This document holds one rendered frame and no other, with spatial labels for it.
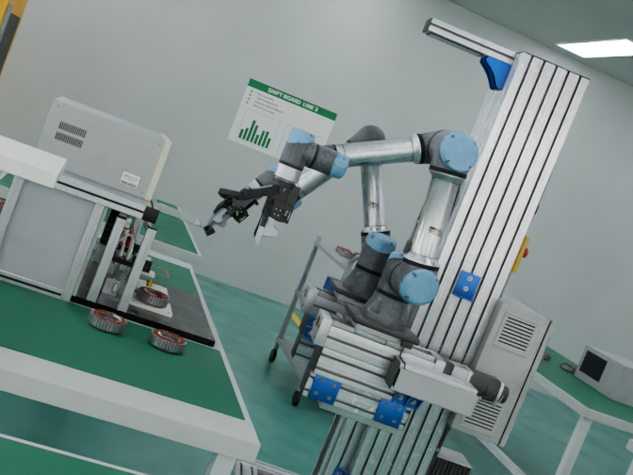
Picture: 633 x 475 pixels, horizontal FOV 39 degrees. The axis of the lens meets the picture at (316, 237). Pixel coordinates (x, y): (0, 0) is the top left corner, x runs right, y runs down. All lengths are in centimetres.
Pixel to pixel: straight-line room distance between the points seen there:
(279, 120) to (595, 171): 335
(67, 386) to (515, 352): 158
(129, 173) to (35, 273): 43
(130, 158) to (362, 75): 585
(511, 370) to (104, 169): 151
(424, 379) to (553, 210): 680
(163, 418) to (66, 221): 89
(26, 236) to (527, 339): 167
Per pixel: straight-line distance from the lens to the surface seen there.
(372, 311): 284
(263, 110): 844
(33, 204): 284
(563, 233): 957
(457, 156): 267
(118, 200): 282
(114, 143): 294
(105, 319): 268
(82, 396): 216
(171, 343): 269
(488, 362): 311
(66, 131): 294
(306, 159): 258
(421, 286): 270
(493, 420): 317
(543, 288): 960
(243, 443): 223
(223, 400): 246
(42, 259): 287
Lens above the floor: 145
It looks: 5 degrees down
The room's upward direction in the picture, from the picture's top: 22 degrees clockwise
